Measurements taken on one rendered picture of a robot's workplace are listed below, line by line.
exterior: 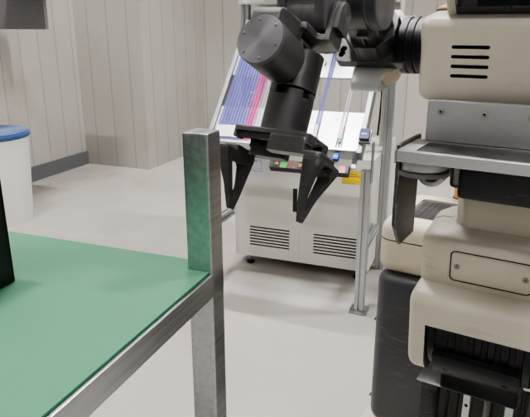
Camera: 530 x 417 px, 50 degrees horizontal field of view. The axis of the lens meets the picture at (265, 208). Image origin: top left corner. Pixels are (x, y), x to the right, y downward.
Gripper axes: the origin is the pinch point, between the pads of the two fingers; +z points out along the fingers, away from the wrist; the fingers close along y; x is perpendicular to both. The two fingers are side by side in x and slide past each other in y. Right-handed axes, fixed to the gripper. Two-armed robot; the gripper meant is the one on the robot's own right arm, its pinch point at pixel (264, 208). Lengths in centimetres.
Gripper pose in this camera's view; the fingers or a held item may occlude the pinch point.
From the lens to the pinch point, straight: 68.7
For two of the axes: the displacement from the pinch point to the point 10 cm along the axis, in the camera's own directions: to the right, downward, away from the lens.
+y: 8.6, 1.7, -4.8
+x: 4.5, 1.7, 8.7
